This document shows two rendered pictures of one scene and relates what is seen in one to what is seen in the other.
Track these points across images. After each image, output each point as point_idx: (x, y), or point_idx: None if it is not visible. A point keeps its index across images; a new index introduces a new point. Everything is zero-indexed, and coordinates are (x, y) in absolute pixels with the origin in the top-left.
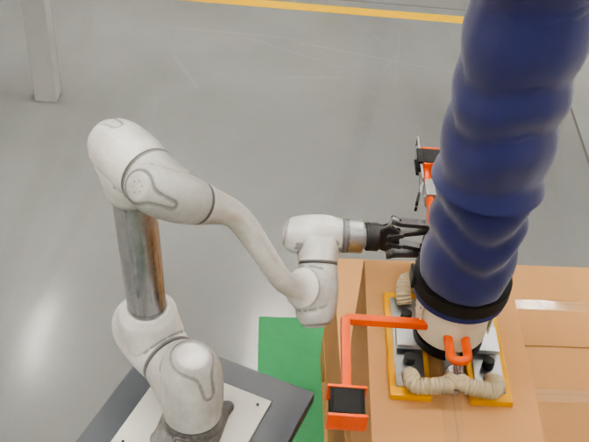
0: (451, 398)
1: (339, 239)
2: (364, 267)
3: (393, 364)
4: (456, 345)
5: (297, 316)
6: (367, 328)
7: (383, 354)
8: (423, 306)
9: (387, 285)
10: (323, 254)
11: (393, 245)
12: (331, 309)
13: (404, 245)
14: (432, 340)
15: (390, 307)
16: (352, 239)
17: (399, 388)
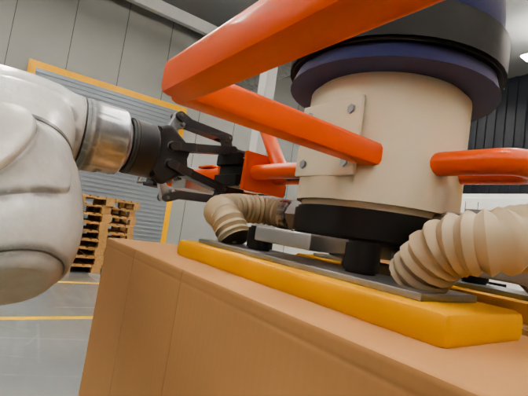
0: (526, 331)
1: (78, 108)
2: (112, 241)
3: (335, 279)
4: (452, 188)
5: None
6: (183, 269)
7: (271, 290)
8: (388, 54)
9: (174, 250)
10: (41, 110)
11: (180, 166)
12: (73, 213)
13: (196, 171)
14: (402, 187)
15: (210, 245)
16: (108, 117)
17: (433, 303)
